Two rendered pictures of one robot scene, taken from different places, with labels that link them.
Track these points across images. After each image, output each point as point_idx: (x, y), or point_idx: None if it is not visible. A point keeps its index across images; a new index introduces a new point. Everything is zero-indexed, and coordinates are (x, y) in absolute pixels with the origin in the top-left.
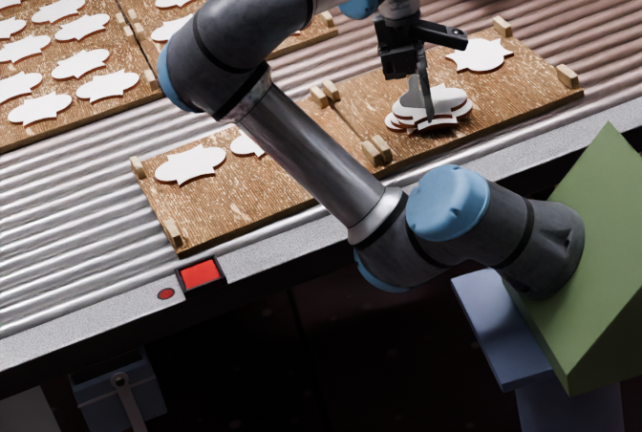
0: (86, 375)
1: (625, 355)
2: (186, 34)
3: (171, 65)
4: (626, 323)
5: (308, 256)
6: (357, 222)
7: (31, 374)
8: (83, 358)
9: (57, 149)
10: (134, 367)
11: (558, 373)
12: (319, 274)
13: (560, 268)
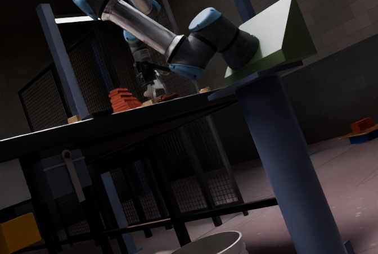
0: (46, 154)
1: (295, 44)
2: None
3: None
4: (290, 29)
5: (143, 108)
6: (171, 40)
7: (14, 146)
8: (44, 143)
9: None
10: (72, 150)
11: (275, 60)
12: (149, 119)
13: (253, 39)
